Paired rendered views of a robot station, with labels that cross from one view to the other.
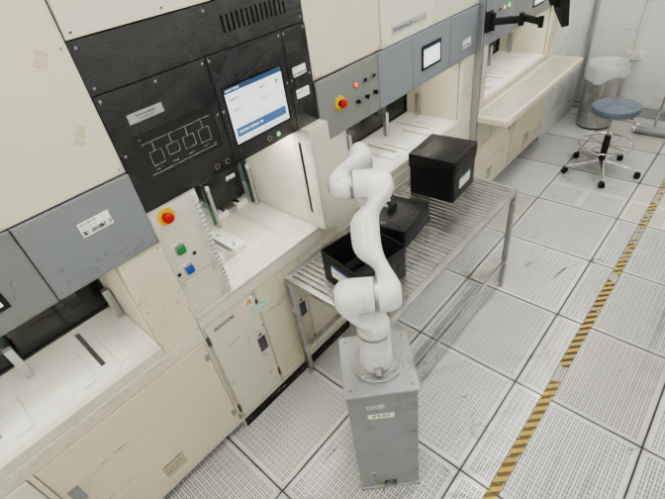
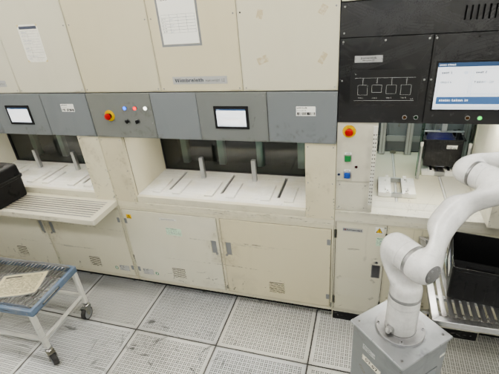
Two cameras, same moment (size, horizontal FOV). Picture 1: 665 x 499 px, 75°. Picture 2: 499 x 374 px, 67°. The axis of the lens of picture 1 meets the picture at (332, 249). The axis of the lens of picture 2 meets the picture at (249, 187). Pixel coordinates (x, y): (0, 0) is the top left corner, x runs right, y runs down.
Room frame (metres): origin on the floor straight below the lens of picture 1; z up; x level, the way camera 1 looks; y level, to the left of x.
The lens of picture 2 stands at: (0.04, -0.76, 2.05)
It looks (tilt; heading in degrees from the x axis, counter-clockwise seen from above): 28 degrees down; 62
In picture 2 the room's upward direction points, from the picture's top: 5 degrees counter-clockwise
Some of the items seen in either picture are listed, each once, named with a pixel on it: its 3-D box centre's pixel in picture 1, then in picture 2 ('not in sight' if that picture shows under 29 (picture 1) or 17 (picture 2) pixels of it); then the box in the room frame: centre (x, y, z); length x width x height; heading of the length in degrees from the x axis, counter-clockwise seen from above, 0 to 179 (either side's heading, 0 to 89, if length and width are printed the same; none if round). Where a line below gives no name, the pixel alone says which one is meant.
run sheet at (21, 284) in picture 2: not in sight; (18, 283); (-0.43, 1.66, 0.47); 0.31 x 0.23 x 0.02; 154
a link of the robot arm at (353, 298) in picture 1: (361, 307); (402, 265); (1.04, -0.07, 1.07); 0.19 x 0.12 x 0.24; 83
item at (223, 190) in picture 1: (213, 178); (441, 142); (2.18, 0.58, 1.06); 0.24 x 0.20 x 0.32; 133
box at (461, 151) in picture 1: (442, 167); not in sight; (2.20, -0.70, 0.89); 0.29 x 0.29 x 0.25; 46
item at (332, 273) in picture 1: (363, 262); (483, 268); (1.52, -0.13, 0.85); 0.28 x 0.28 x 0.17; 35
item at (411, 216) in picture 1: (392, 216); not in sight; (1.88, -0.34, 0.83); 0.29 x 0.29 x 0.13; 50
